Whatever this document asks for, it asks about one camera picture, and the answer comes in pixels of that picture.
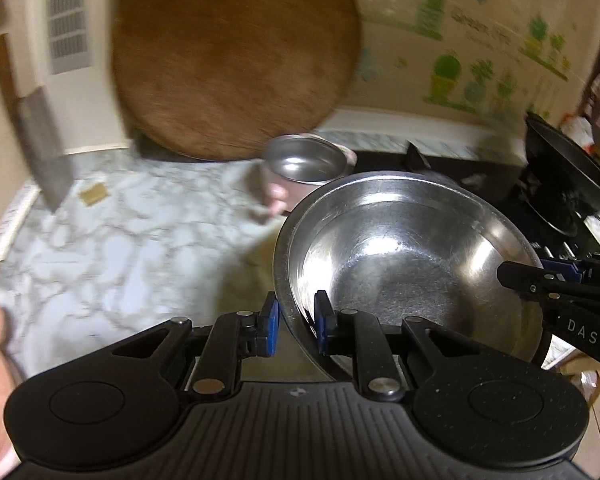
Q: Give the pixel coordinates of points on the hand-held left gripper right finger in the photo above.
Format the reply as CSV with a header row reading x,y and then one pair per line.
x,y
322,325

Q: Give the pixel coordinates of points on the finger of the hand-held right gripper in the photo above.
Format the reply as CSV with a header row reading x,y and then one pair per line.
x,y
525,280
565,267

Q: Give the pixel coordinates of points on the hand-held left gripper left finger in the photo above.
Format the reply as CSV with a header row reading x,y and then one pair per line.
x,y
267,325

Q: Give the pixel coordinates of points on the stainless steel bowl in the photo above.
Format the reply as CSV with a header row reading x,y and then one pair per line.
x,y
395,260

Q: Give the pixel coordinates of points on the pink steel-lined bowl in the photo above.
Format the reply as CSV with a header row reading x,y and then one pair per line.
x,y
305,162

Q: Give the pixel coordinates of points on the black wok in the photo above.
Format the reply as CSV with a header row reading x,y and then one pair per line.
x,y
565,165

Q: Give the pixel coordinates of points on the black gas stove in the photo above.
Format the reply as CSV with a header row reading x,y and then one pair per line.
x,y
480,157

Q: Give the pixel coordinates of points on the red and white packet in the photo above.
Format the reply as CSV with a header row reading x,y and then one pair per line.
x,y
576,130

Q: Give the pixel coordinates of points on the small brown pad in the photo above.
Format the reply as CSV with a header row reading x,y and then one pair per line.
x,y
94,195

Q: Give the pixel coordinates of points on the round wooden cutting board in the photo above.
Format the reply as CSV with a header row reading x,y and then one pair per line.
x,y
230,60

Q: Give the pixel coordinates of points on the music note edge tape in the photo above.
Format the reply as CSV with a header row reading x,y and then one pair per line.
x,y
10,225

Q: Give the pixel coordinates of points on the grey vent grille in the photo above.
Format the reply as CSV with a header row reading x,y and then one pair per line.
x,y
67,15

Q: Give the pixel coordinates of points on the plant print wall sticker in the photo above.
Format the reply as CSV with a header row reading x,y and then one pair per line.
x,y
455,45

